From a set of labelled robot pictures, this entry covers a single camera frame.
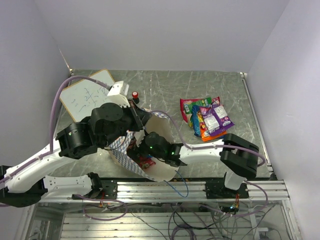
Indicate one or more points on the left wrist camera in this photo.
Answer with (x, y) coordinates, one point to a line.
(118, 94)

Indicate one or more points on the blue Slendy snack bag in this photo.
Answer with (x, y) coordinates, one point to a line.
(198, 124)

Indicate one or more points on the red snack bag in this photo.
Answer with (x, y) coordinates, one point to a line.
(186, 117)

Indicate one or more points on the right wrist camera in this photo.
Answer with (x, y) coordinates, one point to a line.
(139, 137)

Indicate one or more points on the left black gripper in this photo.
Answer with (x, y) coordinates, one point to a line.
(140, 116)

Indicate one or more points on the purple snack packet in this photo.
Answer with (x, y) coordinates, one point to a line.
(216, 119)

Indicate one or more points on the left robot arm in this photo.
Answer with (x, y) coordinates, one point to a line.
(110, 127)

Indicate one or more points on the green snack bag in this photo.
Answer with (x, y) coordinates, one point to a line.
(202, 102)

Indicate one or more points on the red marker cap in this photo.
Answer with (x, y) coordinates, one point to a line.
(135, 97)

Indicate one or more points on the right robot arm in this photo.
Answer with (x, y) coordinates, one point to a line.
(238, 154)

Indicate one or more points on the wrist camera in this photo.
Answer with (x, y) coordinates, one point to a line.
(118, 94)
(139, 137)

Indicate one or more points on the aluminium rail frame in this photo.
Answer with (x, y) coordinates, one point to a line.
(199, 209)

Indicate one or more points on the red candy packet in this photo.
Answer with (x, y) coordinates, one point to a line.
(145, 162)

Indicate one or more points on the small whiteboard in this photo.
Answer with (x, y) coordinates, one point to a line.
(81, 96)

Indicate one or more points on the checkered paper bag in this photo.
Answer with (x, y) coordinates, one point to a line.
(157, 143)

